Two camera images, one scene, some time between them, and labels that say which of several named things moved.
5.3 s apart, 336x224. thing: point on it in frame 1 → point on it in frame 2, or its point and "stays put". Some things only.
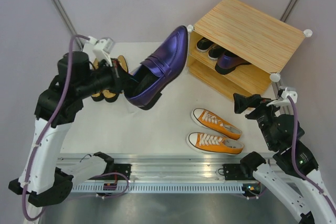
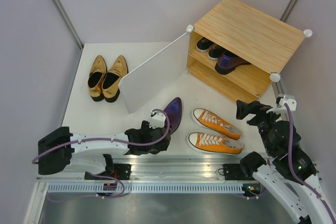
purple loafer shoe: (227, 62) stays put
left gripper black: (111, 69) → (145, 127)
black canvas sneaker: (203, 44) stays put
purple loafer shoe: (159, 69) → (174, 108)
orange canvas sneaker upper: (204, 119) stays put
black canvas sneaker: (214, 51) stays put
